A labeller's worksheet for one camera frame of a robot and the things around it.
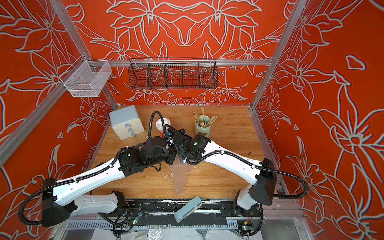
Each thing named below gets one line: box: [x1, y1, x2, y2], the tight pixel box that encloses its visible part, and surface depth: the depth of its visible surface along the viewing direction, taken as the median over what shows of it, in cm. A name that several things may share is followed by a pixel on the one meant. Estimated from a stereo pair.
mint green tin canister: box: [195, 115, 212, 139], surface depth 94 cm
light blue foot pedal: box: [173, 196, 202, 223], surface depth 71 cm
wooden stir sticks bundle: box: [192, 107, 218, 128], surface depth 92 cm
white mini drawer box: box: [109, 105, 145, 141], surface depth 96 cm
